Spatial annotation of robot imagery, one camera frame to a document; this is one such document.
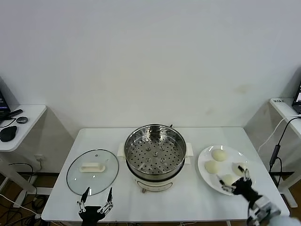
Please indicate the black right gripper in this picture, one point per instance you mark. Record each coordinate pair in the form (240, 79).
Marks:
(243, 188)

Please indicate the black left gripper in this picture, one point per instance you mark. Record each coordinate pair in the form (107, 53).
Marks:
(90, 214)

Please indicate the white steamed baozi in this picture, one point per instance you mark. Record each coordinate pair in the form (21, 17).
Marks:
(229, 180)
(236, 170)
(219, 155)
(212, 167)

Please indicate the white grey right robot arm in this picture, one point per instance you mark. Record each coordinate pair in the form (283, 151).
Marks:
(268, 209)

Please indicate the perforated steel steamer basket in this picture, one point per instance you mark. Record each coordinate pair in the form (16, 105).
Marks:
(155, 155)

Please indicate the large white plate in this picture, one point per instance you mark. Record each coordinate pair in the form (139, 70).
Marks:
(207, 181)

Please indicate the cream electric cooker pot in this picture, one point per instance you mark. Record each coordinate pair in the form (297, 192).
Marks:
(152, 183)

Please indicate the white side desk with label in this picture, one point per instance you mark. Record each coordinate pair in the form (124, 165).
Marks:
(282, 108)

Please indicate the small printed desk label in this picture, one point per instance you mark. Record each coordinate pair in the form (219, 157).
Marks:
(278, 101)

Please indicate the white side desk with mouse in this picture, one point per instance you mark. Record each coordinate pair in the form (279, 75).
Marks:
(28, 122)

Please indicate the black laptop with lit screen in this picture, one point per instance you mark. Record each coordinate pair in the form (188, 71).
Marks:
(297, 96)

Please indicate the round grey disc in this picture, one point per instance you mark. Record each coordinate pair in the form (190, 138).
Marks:
(22, 119)

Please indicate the black computer mouse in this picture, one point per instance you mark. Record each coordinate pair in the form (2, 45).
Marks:
(8, 133)

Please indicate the black stick-shaped device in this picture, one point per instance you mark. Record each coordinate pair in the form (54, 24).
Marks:
(15, 112)

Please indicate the dark laptop with purple screen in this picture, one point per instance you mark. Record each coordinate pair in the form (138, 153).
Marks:
(2, 103)

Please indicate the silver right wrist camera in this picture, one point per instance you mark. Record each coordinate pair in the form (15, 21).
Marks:
(253, 214)

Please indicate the white wall outlet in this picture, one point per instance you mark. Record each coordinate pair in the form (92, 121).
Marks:
(39, 158)

